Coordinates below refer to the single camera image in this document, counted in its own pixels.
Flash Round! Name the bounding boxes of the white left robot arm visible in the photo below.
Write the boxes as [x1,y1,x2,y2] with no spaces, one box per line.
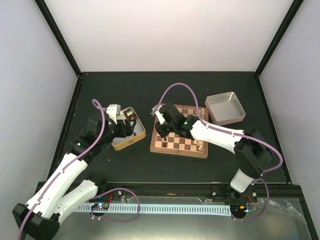
[12,114,137,240]

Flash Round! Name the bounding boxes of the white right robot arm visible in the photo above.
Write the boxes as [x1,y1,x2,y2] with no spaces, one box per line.
[152,103,273,202]

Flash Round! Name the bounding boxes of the dark pieces in tin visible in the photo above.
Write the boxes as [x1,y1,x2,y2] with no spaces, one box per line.
[126,112,137,137]

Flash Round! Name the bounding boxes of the wooden folding chess board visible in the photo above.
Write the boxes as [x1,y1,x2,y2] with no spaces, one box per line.
[149,104,209,159]

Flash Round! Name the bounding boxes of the left controller board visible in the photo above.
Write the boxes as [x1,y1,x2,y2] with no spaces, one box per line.
[91,202,109,211]

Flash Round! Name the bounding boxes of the controller board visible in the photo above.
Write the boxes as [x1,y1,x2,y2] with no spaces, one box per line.
[91,202,109,211]
[230,202,258,216]

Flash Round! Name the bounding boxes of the right controller board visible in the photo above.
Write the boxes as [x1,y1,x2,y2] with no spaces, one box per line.
[230,202,258,216]

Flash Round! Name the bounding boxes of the yellow bear tin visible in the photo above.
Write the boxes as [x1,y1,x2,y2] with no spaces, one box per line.
[111,107,146,151]

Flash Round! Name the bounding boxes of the pink metal tin tray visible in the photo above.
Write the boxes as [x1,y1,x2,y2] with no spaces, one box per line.
[205,91,246,126]

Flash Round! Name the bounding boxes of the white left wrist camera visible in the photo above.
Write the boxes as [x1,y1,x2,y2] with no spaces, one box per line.
[106,104,121,124]

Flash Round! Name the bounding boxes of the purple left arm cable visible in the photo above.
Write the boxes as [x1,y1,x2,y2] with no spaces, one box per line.
[17,99,141,240]

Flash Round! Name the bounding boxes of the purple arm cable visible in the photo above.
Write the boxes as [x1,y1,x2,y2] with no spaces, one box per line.
[17,99,141,240]
[158,83,284,222]

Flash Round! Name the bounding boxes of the black mounting rail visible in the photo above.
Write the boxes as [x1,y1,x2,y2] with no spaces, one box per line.
[99,181,251,201]

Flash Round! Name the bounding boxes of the white slotted cable duct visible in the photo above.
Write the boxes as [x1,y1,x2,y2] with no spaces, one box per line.
[75,202,232,217]

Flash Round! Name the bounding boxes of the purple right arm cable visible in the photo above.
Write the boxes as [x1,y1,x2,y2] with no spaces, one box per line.
[158,83,284,222]

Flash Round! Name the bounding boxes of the black frame post left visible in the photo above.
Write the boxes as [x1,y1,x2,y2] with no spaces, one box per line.
[34,0,82,77]

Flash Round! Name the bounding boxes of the black frame post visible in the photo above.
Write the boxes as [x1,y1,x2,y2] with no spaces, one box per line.
[34,0,82,77]
[254,0,304,77]

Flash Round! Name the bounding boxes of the black frame post right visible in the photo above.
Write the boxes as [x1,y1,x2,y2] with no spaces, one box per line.
[254,0,304,77]

